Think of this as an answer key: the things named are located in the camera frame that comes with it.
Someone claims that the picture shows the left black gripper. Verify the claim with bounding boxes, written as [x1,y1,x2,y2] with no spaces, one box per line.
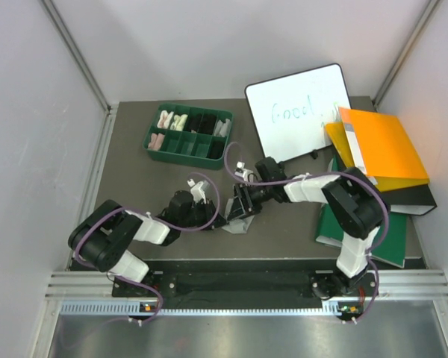
[178,198,228,230]

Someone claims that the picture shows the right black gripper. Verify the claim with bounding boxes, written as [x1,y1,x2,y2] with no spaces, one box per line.
[228,180,274,222]

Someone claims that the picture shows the grey underwear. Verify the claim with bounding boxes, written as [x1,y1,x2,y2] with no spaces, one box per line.
[222,198,254,234]

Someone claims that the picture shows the black underwear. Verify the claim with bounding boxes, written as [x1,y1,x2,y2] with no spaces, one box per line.
[208,138,225,160]
[185,114,217,135]

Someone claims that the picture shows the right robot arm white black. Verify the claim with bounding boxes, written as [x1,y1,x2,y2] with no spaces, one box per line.
[225,157,389,295]

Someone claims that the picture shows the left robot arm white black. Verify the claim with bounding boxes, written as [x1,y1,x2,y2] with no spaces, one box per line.
[68,190,227,296]

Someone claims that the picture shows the black rolled underwear in tray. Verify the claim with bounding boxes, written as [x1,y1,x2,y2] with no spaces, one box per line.
[185,114,217,135]

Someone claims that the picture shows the pink rolled socks bottom-left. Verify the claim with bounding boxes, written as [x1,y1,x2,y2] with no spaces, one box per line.
[147,133,165,151]

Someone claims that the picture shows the grey rolled socks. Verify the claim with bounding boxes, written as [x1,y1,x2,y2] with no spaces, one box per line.
[213,119,231,137]

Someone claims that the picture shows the green compartment tray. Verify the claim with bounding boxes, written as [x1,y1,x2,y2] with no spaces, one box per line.
[143,103,234,170]

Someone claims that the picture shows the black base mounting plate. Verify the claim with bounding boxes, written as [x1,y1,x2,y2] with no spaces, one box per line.
[111,271,382,298]

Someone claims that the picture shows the cream rolled socks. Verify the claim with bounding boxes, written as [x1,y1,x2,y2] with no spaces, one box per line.
[169,114,188,131]

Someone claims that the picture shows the pink rolled socks top-left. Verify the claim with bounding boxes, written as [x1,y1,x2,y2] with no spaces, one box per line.
[157,110,174,129]

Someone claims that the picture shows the orange binder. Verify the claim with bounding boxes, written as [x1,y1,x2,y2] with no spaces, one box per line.
[325,107,429,192]

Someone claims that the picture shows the green binder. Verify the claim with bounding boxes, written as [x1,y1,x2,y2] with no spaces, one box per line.
[314,156,408,269]

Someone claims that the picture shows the black binder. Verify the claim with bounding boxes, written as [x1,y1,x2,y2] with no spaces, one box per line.
[380,184,438,216]

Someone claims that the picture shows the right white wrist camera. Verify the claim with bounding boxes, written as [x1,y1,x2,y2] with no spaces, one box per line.
[234,161,254,182]

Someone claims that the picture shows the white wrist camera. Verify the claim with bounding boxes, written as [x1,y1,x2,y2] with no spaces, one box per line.
[234,161,254,182]
[187,179,210,204]

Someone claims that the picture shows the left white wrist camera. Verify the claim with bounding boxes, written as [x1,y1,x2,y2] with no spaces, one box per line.
[187,179,210,204]

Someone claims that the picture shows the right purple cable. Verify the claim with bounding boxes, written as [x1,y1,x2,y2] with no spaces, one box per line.
[224,141,391,324]

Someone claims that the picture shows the purple cable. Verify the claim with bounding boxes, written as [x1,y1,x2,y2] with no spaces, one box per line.
[73,172,221,324]
[224,141,391,324]

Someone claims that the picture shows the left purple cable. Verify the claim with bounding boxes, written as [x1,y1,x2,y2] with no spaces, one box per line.
[73,172,221,324]

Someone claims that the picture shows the white whiteboard black frame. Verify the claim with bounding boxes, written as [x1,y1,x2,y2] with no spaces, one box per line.
[244,63,351,162]

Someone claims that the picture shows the aluminium frame rail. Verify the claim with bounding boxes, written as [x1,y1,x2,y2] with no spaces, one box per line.
[40,0,113,113]

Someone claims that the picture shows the white slotted cable duct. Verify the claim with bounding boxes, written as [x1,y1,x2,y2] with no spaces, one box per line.
[60,301,358,317]

